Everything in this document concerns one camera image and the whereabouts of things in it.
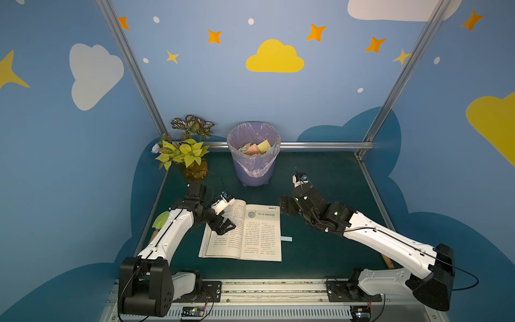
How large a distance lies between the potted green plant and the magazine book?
0.28 m

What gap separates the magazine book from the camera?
822mm

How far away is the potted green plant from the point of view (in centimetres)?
88
